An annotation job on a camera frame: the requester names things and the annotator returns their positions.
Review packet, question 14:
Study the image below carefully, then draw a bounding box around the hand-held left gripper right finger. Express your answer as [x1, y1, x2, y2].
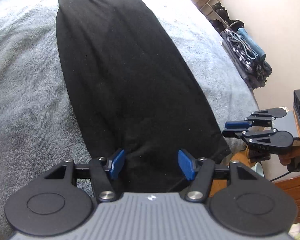
[177, 149, 260, 203]

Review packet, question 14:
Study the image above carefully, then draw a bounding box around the folded plaid garment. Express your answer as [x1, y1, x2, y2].
[224, 29, 255, 67]

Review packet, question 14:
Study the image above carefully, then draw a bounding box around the white cup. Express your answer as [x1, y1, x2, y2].
[251, 162, 265, 178]

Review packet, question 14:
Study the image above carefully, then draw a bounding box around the black boot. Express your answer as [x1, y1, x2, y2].
[212, 17, 245, 32]
[211, 2, 228, 18]

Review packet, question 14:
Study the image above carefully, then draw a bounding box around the black t-shirt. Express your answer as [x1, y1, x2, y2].
[55, 0, 232, 193]

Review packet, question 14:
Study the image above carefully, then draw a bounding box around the person's right hand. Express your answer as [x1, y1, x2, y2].
[278, 146, 300, 173]

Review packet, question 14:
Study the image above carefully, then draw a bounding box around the metal shoe rack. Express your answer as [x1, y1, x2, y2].
[197, 0, 245, 34]

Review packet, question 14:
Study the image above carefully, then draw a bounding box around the stack of folded clothes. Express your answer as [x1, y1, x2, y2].
[221, 40, 273, 90]

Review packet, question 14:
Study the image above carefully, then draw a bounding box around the black cable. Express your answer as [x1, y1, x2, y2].
[269, 171, 294, 183]

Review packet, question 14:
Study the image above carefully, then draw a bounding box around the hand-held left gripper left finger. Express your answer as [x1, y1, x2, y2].
[43, 149, 126, 203]

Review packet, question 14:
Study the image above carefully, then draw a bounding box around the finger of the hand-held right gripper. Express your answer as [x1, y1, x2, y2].
[222, 128, 278, 146]
[224, 108, 276, 130]

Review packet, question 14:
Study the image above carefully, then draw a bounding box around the grey fleece blanket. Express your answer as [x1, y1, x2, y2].
[0, 0, 260, 233]

